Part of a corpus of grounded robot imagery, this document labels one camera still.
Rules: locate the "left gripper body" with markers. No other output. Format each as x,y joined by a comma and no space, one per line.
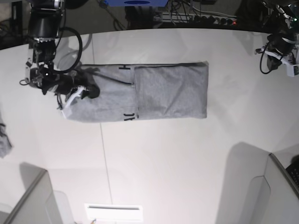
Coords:
282,44

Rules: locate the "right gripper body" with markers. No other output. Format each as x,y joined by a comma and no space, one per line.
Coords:
59,84

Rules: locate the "grey T-shirt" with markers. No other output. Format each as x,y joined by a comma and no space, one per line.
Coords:
144,91

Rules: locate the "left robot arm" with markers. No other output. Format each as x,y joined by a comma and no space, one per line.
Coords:
287,15

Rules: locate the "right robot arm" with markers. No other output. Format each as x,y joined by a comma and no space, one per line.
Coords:
43,29

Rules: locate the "grey cloth at left edge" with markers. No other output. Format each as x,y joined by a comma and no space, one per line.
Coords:
5,144

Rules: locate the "black power strip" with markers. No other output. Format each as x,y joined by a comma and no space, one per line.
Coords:
214,20

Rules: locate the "blue box at top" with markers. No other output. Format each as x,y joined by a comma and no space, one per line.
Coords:
145,3

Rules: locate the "black keyboard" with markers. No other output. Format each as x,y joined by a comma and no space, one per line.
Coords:
293,171

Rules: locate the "grey partition right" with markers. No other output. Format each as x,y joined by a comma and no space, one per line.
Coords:
272,198

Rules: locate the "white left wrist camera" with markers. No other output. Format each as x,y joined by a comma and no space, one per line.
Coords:
291,61

